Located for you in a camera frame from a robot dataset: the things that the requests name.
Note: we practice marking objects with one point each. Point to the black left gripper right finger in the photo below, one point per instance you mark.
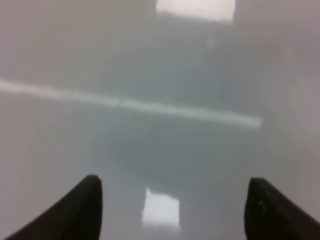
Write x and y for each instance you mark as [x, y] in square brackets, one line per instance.
[270, 215]

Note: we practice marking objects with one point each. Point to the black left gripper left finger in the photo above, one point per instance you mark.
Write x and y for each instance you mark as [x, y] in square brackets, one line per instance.
[76, 216]

